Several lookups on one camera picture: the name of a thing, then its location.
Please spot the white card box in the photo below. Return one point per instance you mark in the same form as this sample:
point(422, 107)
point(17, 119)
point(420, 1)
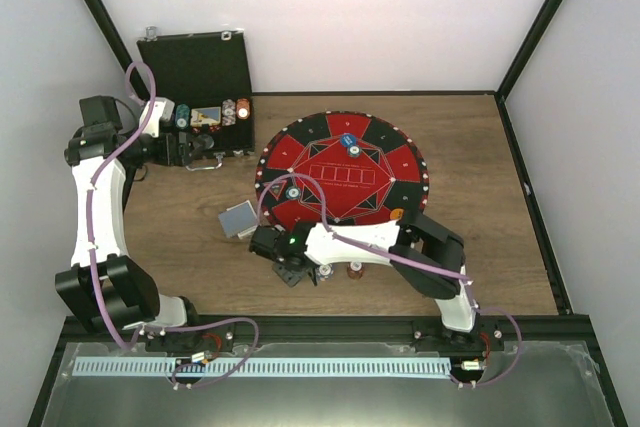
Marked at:
point(247, 233)

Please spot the light blue slotted cable duct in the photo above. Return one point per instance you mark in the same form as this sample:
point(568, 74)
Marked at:
point(395, 367)

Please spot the black aluminium frame post left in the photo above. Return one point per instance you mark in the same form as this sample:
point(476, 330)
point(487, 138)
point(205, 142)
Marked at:
point(109, 31)

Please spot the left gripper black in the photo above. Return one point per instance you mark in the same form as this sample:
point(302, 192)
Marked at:
point(182, 158)

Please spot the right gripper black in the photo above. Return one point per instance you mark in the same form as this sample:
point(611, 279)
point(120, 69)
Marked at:
point(290, 275)

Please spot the metal sheet front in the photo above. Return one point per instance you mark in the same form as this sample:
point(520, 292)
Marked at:
point(536, 384)

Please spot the black aluminium frame post right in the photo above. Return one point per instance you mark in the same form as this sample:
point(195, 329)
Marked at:
point(542, 21)

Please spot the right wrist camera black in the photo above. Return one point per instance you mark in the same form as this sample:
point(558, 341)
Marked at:
point(269, 243)

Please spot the round red black poker mat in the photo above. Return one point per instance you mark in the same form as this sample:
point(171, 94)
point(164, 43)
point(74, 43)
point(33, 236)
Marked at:
point(390, 172)

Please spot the clear dealer button in case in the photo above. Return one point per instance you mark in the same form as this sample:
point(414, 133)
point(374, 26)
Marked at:
point(203, 142)

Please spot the blue white chips in case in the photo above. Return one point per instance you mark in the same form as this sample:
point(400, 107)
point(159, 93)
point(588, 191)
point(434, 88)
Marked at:
point(228, 110)

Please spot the black poker case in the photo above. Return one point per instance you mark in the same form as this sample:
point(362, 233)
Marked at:
point(202, 70)

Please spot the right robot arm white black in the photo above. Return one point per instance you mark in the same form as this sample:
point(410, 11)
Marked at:
point(423, 252)

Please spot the brown poker chip stack table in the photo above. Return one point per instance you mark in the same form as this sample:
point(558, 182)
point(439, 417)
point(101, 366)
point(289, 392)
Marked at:
point(355, 270)

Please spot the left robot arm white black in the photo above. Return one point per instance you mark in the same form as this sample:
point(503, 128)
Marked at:
point(104, 288)

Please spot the triangular all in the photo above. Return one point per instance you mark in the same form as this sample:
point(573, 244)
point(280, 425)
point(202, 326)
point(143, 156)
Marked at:
point(276, 190)

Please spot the orange round button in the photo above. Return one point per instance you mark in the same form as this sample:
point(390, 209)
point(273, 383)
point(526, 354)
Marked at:
point(397, 214)

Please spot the card deck in case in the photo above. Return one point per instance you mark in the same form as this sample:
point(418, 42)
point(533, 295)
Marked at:
point(206, 116)

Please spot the orange chips in case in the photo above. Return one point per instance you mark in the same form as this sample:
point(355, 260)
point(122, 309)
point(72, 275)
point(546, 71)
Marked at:
point(243, 108)

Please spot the blue small blind button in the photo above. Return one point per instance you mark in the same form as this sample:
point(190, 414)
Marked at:
point(347, 140)

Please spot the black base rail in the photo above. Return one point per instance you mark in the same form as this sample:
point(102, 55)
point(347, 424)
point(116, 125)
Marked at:
point(426, 333)

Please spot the green chip stack in case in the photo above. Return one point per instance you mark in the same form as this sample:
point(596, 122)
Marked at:
point(182, 116)

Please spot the silver case handle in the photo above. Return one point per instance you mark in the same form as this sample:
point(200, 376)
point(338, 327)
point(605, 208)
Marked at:
point(207, 164)

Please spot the black aluminium frame post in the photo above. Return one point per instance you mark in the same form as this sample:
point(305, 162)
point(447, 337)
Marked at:
point(542, 21)
point(109, 31)

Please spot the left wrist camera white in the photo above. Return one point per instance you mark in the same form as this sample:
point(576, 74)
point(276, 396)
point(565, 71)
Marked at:
point(154, 114)

